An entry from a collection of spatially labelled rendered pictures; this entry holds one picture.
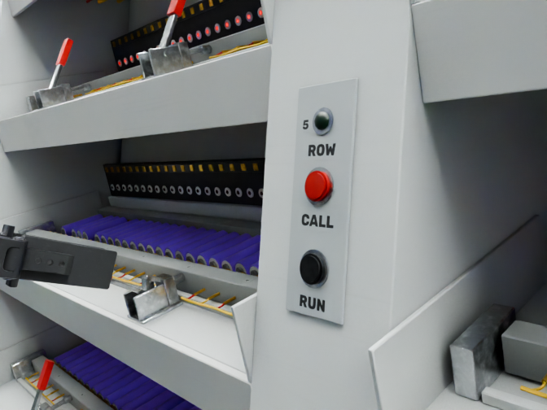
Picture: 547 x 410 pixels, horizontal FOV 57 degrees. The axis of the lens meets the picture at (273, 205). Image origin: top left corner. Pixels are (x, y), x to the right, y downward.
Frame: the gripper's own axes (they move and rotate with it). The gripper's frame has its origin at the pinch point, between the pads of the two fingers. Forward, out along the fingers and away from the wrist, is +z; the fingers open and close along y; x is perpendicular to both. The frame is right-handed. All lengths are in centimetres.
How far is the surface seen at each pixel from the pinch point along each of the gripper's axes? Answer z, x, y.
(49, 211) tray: 13.4, 4.4, -44.4
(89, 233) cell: 14.8, 2.3, -31.0
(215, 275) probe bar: 11.0, 1.0, 4.4
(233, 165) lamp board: 18.9, 12.9, -6.9
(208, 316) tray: 10.2, -2.1, 5.6
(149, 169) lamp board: 19.1, 12.6, -26.3
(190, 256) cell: 14.4, 2.0, -4.9
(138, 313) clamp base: 6.7, -3.2, 1.0
